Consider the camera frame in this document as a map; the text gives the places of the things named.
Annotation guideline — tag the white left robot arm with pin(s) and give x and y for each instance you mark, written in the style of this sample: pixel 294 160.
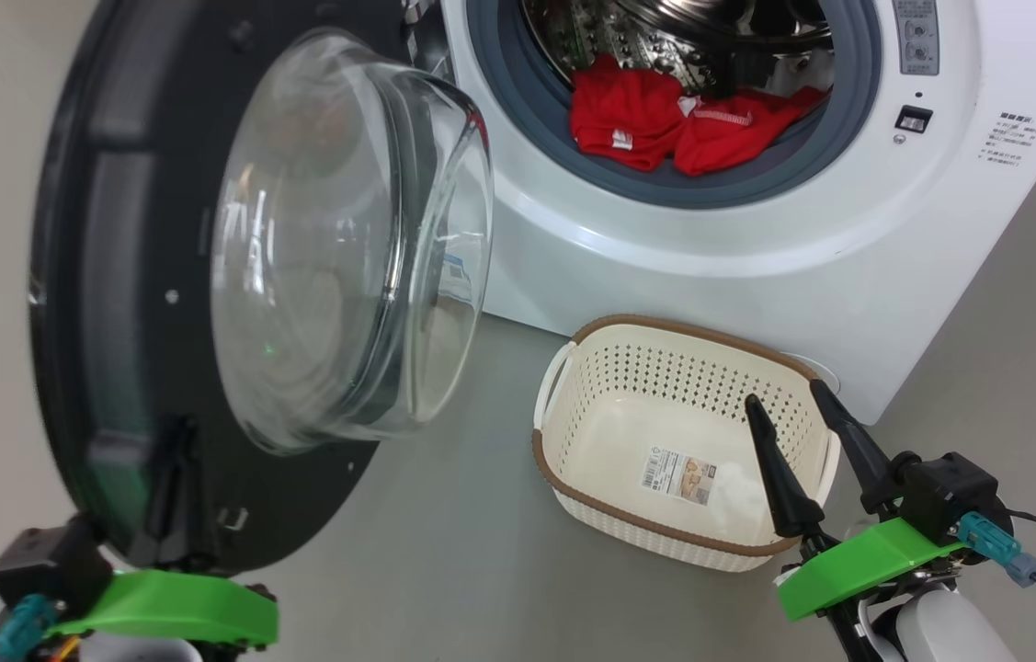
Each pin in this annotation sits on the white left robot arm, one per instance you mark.
pixel 141 651

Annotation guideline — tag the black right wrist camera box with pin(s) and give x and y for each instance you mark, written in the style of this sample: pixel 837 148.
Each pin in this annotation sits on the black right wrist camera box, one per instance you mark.
pixel 950 492

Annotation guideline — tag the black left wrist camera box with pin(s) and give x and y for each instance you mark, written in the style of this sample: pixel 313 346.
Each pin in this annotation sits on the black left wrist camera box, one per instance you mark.
pixel 49 565

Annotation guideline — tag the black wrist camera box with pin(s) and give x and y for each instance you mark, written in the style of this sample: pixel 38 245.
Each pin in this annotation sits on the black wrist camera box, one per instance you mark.
pixel 49 565
pixel 950 492

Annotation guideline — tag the black washer door with glass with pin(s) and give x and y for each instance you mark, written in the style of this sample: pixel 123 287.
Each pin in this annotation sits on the black washer door with glass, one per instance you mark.
pixel 131 276

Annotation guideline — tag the cream perforated laundry basket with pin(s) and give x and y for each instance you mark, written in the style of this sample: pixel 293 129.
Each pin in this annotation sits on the cream perforated laundry basket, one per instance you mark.
pixel 628 533

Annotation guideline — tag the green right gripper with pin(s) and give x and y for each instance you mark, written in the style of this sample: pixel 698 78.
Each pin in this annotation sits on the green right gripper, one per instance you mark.
pixel 867 561

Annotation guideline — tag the white front-load washing machine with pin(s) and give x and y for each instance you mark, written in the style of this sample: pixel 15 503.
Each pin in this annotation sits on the white front-load washing machine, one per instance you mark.
pixel 757 257

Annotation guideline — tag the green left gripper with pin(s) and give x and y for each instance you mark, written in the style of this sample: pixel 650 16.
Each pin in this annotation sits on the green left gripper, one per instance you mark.
pixel 177 607

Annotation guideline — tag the printed paper product label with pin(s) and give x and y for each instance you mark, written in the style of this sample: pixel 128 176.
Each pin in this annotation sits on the printed paper product label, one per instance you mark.
pixel 678 476

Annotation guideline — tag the red and white garment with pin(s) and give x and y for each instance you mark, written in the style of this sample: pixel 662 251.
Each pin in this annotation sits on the red and white garment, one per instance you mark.
pixel 628 115

